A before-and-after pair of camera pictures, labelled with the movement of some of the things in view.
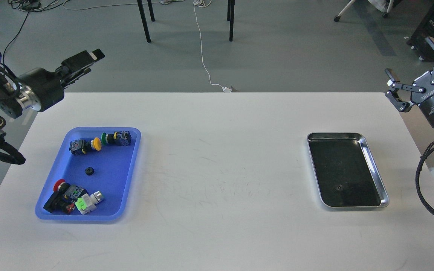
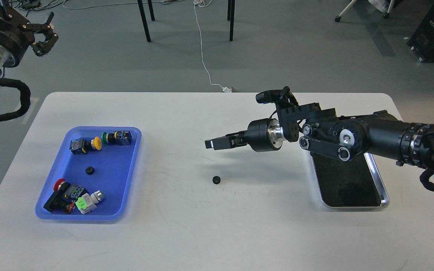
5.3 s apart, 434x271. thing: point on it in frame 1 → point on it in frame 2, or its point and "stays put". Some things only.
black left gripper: [48, 85] → [5, 34]
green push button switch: [123, 138] stays put
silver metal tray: [346, 175] stays put
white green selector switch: [86, 204] stays put
